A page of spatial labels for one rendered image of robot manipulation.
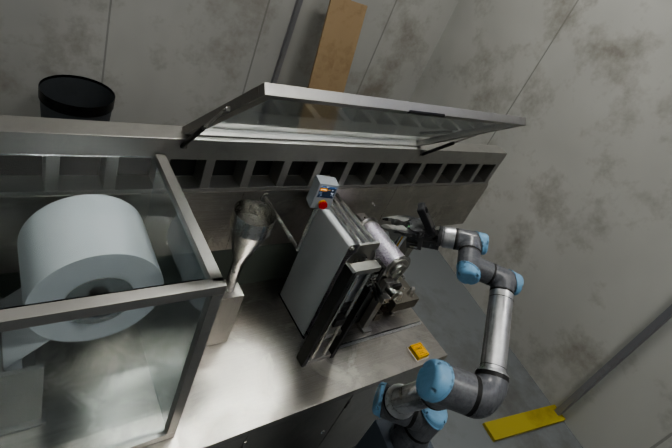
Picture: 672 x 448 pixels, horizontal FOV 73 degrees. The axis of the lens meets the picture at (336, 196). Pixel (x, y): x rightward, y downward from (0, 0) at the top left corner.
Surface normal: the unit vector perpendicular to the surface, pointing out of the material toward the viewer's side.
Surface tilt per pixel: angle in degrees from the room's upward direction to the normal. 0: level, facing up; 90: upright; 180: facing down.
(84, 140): 90
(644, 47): 90
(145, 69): 90
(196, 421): 0
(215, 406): 0
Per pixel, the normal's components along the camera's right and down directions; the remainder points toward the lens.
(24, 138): 0.49, 0.62
